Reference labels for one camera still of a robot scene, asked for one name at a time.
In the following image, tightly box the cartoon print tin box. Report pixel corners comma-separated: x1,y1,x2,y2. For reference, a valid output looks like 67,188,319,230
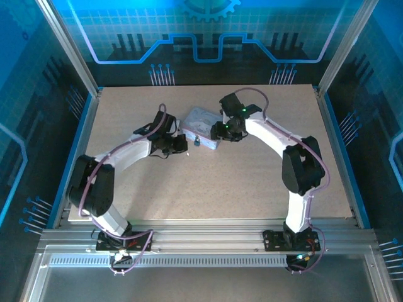
181,106,225,151

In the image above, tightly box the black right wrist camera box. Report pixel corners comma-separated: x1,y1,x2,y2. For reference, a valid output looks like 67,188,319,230
219,93,263,119

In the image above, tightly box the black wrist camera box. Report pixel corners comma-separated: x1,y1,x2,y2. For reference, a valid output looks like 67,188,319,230
219,93,263,119
133,112,180,138

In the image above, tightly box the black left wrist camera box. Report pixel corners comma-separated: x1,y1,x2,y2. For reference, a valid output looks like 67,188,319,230
133,112,180,138

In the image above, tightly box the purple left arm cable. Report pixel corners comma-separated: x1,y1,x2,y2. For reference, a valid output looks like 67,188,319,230
78,103,167,218

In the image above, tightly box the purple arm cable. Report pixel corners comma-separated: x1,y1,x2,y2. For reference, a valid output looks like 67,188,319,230
78,103,167,218
234,87,332,275

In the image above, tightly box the aluminium frame rail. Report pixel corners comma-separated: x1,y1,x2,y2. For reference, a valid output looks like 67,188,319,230
37,218,379,256

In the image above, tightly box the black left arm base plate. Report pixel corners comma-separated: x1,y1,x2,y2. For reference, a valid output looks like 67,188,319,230
95,230,154,253

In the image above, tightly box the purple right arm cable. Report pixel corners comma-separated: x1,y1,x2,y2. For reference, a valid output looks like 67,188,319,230
234,87,332,275

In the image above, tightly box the slotted grey cable duct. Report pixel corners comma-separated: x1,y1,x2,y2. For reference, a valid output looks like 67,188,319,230
49,255,294,269

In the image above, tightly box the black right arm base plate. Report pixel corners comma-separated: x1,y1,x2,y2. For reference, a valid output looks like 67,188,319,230
262,229,322,253

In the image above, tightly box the aluminium frame post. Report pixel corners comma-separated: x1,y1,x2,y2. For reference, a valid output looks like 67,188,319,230
35,0,104,96
315,0,380,96

